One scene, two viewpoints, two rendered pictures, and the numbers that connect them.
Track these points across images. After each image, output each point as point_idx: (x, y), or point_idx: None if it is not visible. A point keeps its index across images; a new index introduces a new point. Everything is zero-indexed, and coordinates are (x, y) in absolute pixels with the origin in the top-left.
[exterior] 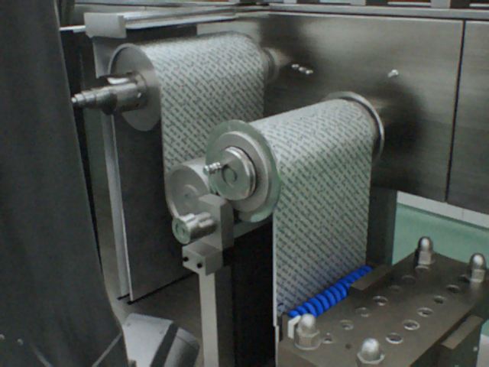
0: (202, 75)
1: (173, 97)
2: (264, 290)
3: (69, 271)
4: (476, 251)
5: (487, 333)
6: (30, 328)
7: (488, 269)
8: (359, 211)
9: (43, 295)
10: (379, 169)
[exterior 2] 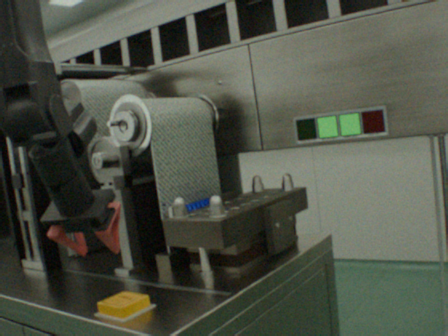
0: (107, 94)
1: (90, 104)
2: (156, 211)
3: (31, 18)
4: (335, 274)
5: (346, 316)
6: (16, 36)
7: (344, 282)
8: (210, 158)
9: (22, 19)
10: (222, 143)
